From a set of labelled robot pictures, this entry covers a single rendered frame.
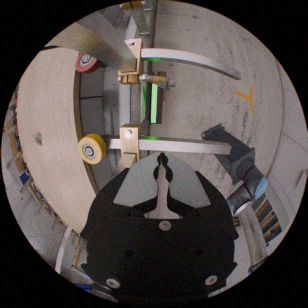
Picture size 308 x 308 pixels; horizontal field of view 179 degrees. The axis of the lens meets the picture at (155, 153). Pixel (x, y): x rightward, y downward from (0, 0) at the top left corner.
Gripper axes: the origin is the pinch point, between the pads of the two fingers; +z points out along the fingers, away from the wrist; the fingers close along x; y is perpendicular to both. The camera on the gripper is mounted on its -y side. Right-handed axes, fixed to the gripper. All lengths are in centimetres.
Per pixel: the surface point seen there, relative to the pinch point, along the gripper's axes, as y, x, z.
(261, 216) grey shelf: 179, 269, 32
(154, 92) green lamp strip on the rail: -9.1, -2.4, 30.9
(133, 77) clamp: -11.8, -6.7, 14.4
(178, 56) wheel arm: -18.3, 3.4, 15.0
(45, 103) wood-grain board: -11.2, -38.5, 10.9
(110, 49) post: -13.3, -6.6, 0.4
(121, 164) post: 8.2, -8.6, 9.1
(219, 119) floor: 6, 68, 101
